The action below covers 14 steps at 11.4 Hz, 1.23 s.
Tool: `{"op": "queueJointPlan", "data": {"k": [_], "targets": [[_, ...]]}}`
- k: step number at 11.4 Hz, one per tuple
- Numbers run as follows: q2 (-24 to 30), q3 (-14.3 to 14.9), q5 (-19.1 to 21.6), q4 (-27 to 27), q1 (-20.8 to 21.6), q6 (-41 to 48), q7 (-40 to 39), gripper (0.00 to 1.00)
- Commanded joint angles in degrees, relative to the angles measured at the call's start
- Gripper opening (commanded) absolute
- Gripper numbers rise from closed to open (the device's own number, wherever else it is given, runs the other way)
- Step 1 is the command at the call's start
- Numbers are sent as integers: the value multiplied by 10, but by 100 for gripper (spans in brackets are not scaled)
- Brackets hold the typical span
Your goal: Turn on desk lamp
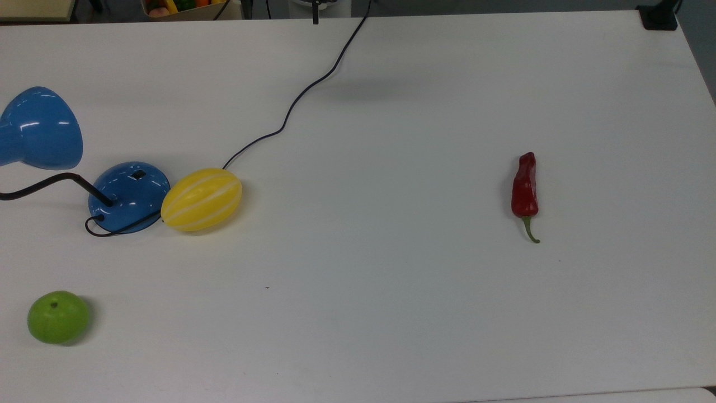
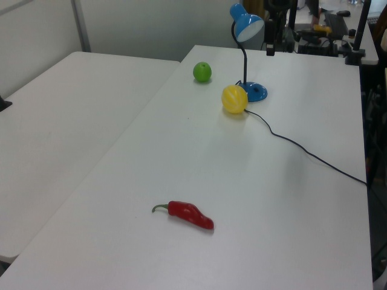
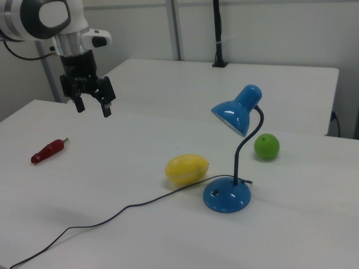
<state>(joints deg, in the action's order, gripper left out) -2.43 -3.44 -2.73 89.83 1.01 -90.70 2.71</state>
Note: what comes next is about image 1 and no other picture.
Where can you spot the green toy apple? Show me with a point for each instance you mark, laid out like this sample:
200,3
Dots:
58,317

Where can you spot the blue desk lamp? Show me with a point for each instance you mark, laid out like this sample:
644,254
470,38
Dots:
128,193

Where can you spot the light wooden side table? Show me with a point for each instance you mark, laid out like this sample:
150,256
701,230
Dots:
33,8

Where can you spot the yellow box of toy food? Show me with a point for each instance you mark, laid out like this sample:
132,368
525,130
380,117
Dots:
184,12

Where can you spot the black table clamp mount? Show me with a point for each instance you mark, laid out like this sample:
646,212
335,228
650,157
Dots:
659,17

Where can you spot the yellow striped toy melon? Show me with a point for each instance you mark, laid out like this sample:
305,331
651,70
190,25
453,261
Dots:
201,200

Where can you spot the red toy chili pepper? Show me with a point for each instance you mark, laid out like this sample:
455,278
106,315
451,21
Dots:
524,190

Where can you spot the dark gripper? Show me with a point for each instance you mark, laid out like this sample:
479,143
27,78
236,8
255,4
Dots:
316,3

